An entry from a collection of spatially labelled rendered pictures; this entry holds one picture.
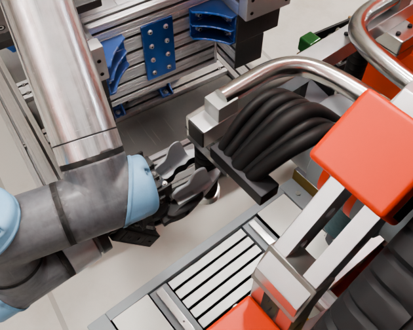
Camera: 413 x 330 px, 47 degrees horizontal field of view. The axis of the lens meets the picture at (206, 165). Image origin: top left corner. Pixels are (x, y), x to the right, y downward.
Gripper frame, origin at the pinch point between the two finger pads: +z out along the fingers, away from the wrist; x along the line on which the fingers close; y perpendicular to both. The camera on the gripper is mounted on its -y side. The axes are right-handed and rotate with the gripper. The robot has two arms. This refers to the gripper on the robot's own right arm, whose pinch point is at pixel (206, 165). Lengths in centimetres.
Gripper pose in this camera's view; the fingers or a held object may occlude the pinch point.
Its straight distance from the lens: 73.0
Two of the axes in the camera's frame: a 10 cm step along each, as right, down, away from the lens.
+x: -6.2, -6.3, 4.5
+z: 7.8, -5.1, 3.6
